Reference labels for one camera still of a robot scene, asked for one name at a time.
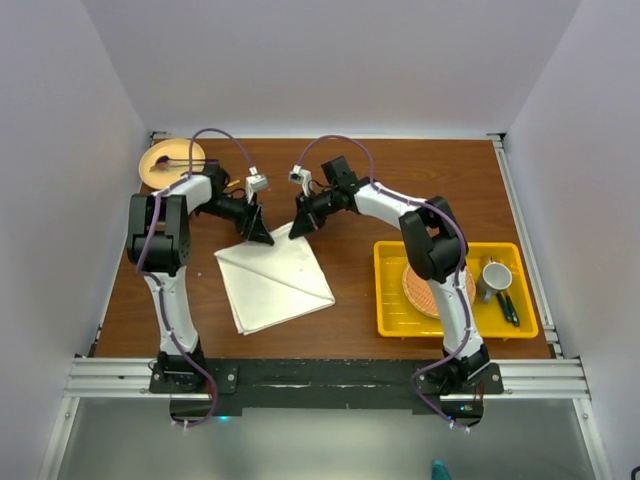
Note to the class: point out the grey ceramic mug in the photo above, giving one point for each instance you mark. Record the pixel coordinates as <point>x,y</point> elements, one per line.
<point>495,277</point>

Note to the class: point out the purple spoon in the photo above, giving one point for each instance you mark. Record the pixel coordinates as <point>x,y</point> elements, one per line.
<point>165,163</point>

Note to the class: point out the aluminium right side rail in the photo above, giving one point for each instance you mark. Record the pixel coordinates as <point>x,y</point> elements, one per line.
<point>539,294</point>

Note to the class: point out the green handled snips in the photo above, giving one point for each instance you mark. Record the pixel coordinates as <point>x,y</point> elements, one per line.
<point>508,308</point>

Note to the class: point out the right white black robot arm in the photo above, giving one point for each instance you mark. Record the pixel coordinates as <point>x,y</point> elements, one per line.
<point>434,244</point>

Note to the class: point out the teal cloth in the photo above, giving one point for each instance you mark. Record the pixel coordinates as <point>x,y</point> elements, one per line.
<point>439,471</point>

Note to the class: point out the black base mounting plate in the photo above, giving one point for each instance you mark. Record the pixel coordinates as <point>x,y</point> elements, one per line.
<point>242,384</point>

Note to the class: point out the aluminium rail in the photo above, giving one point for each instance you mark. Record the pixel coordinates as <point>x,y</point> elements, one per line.
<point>539,294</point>
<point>522,379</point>

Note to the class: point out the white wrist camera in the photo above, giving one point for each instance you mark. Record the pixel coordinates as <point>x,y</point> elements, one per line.
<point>255,183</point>
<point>299,175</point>

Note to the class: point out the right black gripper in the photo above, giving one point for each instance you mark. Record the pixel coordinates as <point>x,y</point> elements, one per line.
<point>307,219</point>

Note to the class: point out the yellow plastic tray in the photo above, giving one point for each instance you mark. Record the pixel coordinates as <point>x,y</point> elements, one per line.
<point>396,317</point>

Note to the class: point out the aluminium front rail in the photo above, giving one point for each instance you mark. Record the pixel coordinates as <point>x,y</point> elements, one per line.
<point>522,379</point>

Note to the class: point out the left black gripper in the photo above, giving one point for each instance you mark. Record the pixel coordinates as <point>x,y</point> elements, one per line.
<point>250,223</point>

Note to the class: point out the woven wicker basket plate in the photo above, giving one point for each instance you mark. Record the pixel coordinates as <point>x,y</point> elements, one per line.
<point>420,295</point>

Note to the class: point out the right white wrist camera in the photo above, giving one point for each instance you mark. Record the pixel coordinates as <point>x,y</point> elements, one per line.
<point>299,175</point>

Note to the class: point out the white cloth napkin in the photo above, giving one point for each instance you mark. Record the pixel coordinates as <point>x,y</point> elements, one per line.
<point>269,285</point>

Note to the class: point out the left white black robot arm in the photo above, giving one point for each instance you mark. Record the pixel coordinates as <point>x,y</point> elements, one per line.
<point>159,245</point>

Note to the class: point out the beige round plate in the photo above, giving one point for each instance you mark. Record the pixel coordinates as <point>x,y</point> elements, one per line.
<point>174,148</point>

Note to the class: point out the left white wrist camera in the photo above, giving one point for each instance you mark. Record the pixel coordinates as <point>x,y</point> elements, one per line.
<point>255,183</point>

